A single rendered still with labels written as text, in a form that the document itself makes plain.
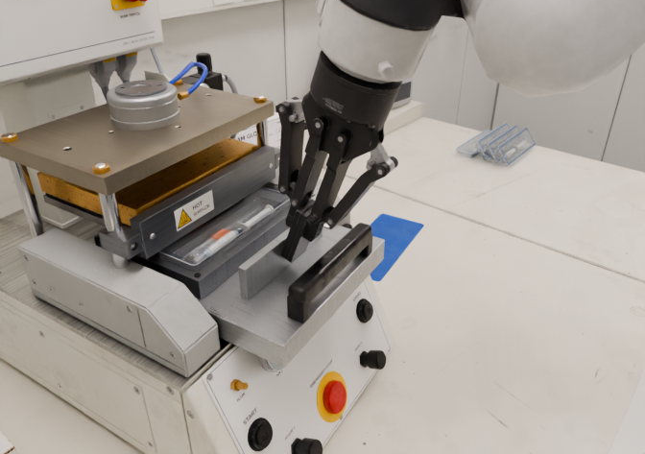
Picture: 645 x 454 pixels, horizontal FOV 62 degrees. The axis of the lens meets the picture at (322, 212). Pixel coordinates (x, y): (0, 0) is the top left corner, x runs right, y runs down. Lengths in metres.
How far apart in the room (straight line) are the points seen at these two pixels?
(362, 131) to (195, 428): 0.34
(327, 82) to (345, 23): 0.05
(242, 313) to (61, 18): 0.43
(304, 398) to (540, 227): 0.70
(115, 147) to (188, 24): 0.85
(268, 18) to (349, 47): 1.18
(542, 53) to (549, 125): 2.74
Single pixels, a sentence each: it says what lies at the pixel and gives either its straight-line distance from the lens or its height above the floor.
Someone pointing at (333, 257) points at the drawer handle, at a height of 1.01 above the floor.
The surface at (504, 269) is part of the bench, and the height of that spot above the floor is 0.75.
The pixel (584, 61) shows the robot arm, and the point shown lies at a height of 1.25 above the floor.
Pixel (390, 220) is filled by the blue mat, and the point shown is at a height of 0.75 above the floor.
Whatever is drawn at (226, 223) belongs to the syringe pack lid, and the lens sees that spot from 0.65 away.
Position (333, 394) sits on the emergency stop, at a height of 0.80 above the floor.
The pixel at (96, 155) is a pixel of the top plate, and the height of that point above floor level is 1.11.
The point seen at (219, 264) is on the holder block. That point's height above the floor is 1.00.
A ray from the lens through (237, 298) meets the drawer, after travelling 0.58.
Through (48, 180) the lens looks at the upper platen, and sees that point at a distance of 0.70.
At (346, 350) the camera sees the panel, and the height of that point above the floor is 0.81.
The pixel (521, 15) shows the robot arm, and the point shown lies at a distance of 0.35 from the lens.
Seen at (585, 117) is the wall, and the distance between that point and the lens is 3.03.
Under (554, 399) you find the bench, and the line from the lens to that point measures 0.83.
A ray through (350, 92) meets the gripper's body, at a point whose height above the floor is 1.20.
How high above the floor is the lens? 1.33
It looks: 30 degrees down
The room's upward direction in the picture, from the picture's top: straight up
